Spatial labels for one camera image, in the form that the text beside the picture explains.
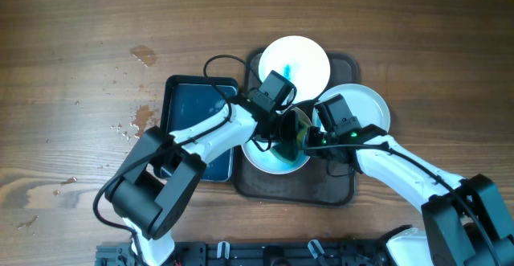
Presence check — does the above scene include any green yellow sponge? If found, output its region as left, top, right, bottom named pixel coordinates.
left=271, top=121, right=311, bottom=165

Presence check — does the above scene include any white plate blue smear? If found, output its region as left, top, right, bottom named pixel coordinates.
left=319, top=84, right=391, bottom=133

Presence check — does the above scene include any white plate blue dot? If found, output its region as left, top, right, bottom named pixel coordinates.
left=258, top=35, right=331, bottom=104

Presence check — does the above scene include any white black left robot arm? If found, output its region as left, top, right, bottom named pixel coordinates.
left=99, top=96, right=299, bottom=265

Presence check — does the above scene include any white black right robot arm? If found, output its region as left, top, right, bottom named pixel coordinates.
left=300, top=125, right=513, bottom=265

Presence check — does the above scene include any dark brown serving tray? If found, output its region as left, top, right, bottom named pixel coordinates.
left=232, top=47, right=361, bottom=207

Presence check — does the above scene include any black water basin tray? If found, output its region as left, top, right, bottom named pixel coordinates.
left=160, top=75, right=235, bottom=182

